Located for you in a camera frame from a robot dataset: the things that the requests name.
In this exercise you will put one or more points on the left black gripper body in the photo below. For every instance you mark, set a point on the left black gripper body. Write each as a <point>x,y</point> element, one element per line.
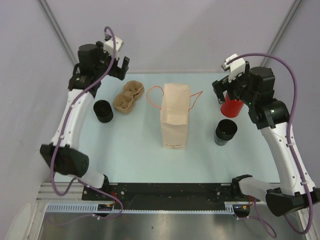
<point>105,59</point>

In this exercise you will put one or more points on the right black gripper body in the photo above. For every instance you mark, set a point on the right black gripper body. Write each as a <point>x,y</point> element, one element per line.
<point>238,88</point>

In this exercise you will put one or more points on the beige paper takeout bag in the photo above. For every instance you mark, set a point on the beige paper takeout bag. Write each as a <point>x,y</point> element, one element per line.
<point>177,102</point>

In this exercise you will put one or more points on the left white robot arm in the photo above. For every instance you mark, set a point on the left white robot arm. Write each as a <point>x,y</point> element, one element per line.
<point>62,154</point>

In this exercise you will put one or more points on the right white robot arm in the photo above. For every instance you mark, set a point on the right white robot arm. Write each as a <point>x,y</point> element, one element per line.
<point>254,86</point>

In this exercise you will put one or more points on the red straw holder cup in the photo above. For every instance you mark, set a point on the red straw holder cup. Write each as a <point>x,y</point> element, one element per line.
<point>231,108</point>

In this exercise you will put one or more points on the stacked brown pulp carriers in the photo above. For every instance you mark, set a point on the stacked brown pulp carriers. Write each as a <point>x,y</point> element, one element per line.
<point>125,101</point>

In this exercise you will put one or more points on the black cup stack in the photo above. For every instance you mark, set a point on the black cup stack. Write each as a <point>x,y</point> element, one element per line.
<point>225,131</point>

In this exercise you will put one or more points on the black lid stack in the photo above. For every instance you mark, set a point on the black lid stack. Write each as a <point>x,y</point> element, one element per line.
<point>103,111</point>

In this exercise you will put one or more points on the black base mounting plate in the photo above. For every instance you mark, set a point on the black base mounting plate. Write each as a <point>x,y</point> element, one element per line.
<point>175,196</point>

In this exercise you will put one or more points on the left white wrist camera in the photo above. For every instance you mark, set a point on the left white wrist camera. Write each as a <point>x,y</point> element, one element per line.
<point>113,47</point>

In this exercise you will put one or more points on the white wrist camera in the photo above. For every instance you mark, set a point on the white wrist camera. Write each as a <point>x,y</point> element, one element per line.
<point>113,47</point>
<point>234,66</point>

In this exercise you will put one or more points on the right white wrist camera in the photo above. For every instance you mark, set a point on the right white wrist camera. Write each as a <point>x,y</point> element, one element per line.
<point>234,66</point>

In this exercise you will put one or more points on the white slotted cable duct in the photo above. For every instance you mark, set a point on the white slotted cable duct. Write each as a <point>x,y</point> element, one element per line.
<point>99,208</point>

